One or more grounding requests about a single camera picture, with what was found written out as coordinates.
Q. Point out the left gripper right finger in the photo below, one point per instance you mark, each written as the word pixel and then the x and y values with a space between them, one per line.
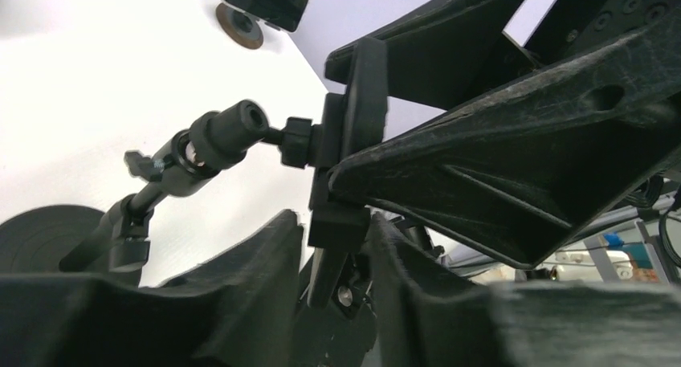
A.
pixel 429 316

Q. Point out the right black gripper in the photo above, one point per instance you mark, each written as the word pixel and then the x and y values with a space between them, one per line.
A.
pixel 573 27

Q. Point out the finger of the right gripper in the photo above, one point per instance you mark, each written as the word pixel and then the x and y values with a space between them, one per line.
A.
pixel 447 52
pixel 519 172

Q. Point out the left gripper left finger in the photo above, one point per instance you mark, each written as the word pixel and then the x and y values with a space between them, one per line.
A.
pixel 237 309

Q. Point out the black phone stand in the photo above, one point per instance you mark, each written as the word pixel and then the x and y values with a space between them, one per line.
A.
pixel 213 152

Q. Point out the right black phone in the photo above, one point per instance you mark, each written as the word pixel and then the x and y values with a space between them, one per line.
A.
pixel 284 14

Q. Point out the brown base phone stand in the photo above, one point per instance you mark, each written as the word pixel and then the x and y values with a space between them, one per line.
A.
pixel 240 27

